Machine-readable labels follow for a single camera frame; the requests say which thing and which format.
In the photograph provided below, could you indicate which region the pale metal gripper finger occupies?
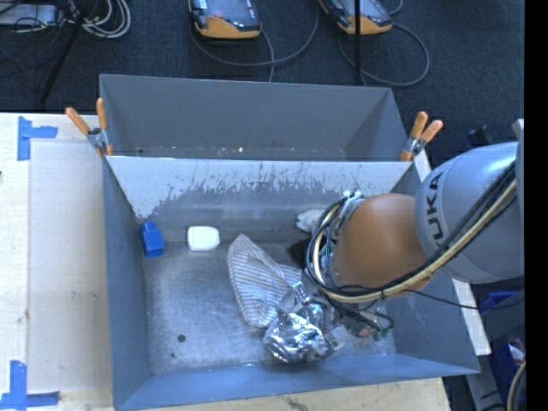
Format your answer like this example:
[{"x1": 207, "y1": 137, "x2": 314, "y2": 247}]
[{"x1": 292, "y1": 281, "x2": 311, "y2": 306}]

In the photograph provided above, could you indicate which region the crumpled silver foil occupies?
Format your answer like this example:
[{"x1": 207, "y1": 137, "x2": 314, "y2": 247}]
[{"x1": 262, "y1": 288, "x2": 344, "y2": 364}]

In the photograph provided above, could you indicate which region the white striped cloth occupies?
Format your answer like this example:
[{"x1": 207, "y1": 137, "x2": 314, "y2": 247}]
[{"x1": 226, "y1": 233, "x2": 306, "y2": 330}]

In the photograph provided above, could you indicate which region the white crumpled object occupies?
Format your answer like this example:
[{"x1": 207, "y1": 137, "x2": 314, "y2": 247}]
[{"x1": 295, "y1": 208, "x2": 327, "y2": 234}]

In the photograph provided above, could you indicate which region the grey metal bin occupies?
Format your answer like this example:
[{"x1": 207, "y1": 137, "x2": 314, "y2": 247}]
[{"x1": 98, "y1": 74, "x2": 481, "y2": 411}]

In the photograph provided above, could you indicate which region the white rounded block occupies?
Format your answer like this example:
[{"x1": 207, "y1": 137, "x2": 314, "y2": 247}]
[{"x1": 186, "y1": 225, "x2": 222, "y2": 253}]

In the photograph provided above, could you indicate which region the blue plastic block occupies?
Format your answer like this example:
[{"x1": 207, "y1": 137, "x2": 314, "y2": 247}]
[{"x1": 140, "y1": 221, "x2": 166, "y2": 259}]

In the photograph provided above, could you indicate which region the pale wood flat board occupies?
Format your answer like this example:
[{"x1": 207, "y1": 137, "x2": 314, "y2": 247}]
[{"x1": 26, "y1": 137, "x2": 492, "y2": 397}]

